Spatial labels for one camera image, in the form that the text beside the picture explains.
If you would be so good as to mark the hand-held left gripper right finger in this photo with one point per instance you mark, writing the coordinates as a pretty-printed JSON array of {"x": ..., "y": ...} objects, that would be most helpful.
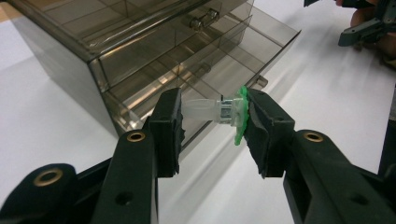
[{"x": 317, "y": 174}]

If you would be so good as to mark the smoky clear plastic drawer cabinet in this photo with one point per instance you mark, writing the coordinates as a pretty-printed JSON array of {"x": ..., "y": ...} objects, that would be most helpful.
[{"x": 62, "y": 71}]

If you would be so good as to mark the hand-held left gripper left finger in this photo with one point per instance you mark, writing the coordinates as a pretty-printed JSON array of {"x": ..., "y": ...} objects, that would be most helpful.
[{"x": 134, "y": 174}]

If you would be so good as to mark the small clear green plastic piece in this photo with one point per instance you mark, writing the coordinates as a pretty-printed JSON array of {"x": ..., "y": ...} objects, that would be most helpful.
[{"x": 202, "y": 109}]

